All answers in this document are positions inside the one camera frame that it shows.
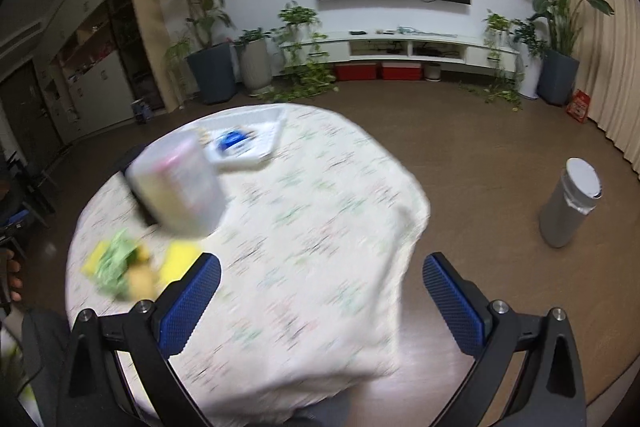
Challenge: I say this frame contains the black chair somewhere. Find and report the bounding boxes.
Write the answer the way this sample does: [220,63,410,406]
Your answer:
[0,152,59,229]

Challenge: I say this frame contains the black cylinder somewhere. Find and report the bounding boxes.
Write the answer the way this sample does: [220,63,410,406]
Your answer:
[112,145,158,229]

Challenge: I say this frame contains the red storage box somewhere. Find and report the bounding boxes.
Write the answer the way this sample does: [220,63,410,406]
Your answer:
[381,63,423,80]
[334,63,377,81]

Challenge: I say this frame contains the dark round planter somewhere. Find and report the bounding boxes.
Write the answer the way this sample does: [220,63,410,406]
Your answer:
[537,49,580,106]

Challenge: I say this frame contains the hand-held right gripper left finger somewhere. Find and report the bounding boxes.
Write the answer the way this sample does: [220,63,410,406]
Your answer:
[62,252,223,427]

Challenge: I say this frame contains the translucent plastic storage box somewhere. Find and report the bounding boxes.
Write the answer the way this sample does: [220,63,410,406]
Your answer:
[125,130,228,239]

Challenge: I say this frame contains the person's left hand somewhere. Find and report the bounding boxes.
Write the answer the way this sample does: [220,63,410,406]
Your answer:
[5,260,24,303]

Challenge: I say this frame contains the small green plant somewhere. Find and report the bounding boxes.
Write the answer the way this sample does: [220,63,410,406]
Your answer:
[235,28,271,46]

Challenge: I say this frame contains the grey trash can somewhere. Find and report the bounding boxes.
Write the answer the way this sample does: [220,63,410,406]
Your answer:
[539,158,603,249]

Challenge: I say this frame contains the tall white planter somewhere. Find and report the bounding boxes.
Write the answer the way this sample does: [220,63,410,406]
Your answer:
[520,57,544,100]

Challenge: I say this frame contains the white wall cabinet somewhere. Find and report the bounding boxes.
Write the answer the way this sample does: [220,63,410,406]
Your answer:
[37,0,137,144]

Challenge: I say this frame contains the red gift bag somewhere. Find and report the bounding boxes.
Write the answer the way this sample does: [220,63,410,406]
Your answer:
[566,89,591,124]

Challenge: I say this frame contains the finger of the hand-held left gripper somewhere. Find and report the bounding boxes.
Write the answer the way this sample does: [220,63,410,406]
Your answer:
[0,208,32,230]

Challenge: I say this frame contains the green cloth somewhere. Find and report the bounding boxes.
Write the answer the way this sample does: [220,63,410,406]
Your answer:
[95,229,144,296]

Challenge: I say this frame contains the small bushy plants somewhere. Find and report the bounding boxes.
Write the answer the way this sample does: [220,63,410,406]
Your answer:
[482,11,549,60]

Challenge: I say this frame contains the trailing pothos plant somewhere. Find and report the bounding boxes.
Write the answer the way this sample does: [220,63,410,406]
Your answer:
[257,2,339,104]

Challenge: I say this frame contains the yellow soft fruit toy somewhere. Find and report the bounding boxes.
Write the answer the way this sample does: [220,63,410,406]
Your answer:
[127,267,157,301]

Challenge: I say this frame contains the beige curtain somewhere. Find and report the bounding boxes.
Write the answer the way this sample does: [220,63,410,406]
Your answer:
[555,0,640,184]

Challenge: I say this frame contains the dark glass display cabinet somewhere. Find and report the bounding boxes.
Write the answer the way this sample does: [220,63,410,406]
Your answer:
[100,0,167,114]

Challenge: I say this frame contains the thin drooping plant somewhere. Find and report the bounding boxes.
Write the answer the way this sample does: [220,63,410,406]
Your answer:
[163,38,194,108]

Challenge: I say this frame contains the floral tablecloth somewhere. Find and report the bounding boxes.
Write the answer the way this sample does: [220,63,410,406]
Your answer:
[65,104,432,427]

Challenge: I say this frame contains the trailing vine leaves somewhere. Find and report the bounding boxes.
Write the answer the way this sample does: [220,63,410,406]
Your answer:
[460,79,524,112]

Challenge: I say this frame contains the dark blue square planter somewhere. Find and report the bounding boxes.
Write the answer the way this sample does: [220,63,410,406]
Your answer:
[186,43,237,104]

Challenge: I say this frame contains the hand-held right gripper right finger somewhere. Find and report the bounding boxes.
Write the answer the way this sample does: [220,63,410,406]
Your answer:
[415,252,587,427]

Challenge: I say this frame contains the white television cabinet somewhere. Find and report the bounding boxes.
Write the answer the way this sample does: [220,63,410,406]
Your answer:
[279,31,521,76]

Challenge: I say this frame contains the grey ribbed planter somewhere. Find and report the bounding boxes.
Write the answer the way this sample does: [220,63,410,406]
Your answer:
[240,39,274,96]

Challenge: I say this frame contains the blue bear print tissue pack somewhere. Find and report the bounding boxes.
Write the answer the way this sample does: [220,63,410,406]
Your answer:
[219,130,257,156]

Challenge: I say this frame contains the dark wooden door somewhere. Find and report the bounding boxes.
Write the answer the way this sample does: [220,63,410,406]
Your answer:
[0,59,64,148]

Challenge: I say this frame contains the yellow sponge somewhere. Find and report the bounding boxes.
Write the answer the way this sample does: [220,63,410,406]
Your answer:
[159,243,202,284]
[81,241,109,279]

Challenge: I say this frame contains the white plastic tray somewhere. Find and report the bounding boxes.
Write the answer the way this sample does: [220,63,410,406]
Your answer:
[196,107,289,172]

